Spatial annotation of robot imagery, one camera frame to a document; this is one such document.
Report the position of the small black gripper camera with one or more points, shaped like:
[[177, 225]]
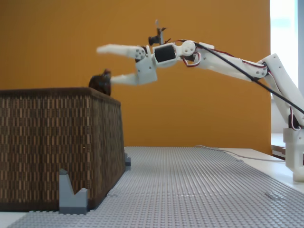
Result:
[[154, 40]]

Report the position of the grey studded baseplate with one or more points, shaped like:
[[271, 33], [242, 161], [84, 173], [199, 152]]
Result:
[[178, 171], [190, 213]]

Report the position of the brown woven fabric bin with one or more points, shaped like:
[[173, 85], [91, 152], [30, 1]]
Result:
[[47, 142]]

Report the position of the clear flat brick plate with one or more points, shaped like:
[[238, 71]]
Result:
[[274, 195]]

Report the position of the large grey brick bracket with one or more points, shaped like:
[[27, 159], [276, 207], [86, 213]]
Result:
[[66, 197]]

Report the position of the small grey brick bracket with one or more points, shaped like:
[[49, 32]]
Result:
[[127, 162]]

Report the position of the black sunglasses with pink trim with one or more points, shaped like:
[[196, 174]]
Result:
[[99, 82]]

